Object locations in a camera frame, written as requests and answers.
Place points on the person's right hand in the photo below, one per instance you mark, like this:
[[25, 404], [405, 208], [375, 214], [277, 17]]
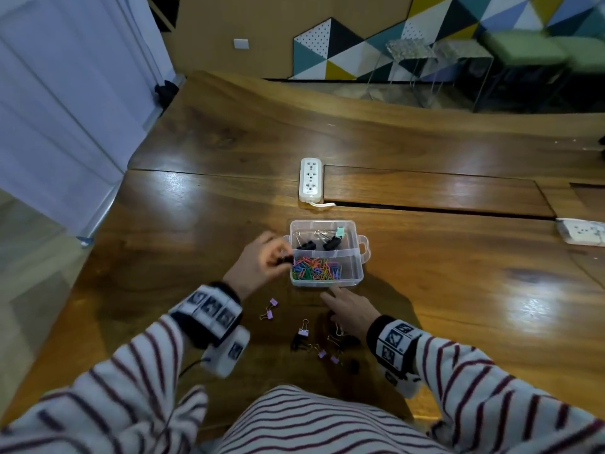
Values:
[[352, 312]]

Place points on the person's left hand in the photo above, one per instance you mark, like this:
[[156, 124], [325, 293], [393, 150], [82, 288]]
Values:
[[253, 269]]

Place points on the person's right thumb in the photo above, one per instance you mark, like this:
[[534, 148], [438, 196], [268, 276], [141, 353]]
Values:
[[327, 300]]

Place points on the person's left thumb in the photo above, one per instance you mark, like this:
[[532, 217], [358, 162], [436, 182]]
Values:
[[279, 266]]

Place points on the black binder clip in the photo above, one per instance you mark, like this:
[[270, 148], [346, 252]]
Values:
[[331, 242], [307, 244], [345, 340], [298, 344], [285, 260]]

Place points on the person's right forearm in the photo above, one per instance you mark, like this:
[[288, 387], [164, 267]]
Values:
[[496, 397]]

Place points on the person's left forearm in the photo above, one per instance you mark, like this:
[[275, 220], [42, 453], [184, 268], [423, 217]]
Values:
[[118, 392]]

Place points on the pile of coloured paper clips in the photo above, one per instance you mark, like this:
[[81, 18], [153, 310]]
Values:
[[315, 269]]

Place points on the medium purple binder clip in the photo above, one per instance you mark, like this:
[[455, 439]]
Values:
[[303, 330]]

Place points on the clear plastic storage box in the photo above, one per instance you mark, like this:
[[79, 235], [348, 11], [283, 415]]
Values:
[[328, 254]]

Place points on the white power strip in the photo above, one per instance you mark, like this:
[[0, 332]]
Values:
[[581, 231], [310, 180]]

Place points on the person's striped shirt torso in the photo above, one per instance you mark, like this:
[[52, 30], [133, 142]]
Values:
[[326, 423]]

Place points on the black door stopper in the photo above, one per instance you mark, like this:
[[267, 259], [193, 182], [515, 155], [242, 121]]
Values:
[[165, 93]]

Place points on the white sliding door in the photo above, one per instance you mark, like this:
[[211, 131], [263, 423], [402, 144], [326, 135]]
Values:
[[71, 103]]

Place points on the green cushioned stool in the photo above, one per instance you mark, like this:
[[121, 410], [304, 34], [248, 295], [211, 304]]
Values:
[[522, 61], [583, 61]]

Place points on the right wrist camera with markers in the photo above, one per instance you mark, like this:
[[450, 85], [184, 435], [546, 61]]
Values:
[[394, 347]]

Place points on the wrist camera with markers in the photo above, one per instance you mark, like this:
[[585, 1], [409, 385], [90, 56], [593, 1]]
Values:
[[394, 347], [212, 321]]

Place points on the left wrist camera with markers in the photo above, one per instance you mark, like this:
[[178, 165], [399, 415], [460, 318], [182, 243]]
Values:
[[212, 321]]

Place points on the white wall switch plate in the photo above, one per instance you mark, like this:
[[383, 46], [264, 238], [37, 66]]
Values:
[[241, 43]]

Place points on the geometric coloured wall panel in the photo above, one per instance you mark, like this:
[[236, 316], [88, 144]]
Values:
[[378, 37]]

